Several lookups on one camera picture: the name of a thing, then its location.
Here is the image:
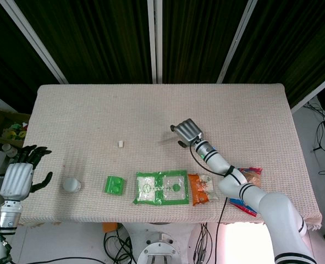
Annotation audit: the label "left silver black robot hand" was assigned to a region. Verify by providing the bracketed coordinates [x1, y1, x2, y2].
[0, 145, 53, 201]

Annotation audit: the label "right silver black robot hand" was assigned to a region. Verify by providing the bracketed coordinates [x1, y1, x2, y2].
[169, 118, 204, 148]

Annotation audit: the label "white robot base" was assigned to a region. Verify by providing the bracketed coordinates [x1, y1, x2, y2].
[122, 222, 193, 264]

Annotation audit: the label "small white bottle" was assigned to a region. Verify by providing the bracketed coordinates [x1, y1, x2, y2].
[1, 142, 19, 158]

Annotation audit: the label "beige waffle tablecloth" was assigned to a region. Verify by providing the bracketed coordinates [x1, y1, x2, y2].
[18, 84, 323, 231]

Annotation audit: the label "yellow green toys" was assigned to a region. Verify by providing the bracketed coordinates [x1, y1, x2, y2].
[2, 122, 28, 141]

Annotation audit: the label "white round cup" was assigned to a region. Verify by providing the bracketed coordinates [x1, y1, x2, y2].
[62, 177, 82, 193]

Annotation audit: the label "orange white snack bag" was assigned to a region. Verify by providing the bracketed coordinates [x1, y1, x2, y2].
[188, 173, 219, 206]

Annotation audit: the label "green clear plastic bag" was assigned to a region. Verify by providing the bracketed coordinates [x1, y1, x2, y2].
[131, 169, 191, 206]

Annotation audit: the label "blue red snack bag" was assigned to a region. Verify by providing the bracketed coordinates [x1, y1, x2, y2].
[228, 166, 263, 218]

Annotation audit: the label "green toy building block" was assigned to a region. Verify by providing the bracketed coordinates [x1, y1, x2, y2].
[104, 175, 126, 196]

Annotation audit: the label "dark green partition panel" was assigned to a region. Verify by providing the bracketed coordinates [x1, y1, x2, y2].
[0, 0, 61, 115]
[161, 0, 247, 84]
[224, 0, 325, 108]
[15, 0, 153, 85]

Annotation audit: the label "orange flat item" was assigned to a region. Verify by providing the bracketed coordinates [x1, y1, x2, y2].
[101, 222, 119, 234]

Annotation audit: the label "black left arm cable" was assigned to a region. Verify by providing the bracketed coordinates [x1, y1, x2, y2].
[0, 205, 108, 264]

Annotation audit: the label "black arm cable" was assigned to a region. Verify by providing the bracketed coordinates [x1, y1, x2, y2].
[189, 144, 236, 264]
[0, 205, 108, 264]

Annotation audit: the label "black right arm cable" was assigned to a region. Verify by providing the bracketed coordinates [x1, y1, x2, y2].
[189, 144, 236, 264]

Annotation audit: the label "black floor cable bundle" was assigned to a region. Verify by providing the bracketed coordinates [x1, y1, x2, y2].
[194, 222, 210, 264]
[103, 223, 138, 264]

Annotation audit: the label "thin black floor cables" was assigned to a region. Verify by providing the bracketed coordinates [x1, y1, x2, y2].
[306, 102, 325, 177]

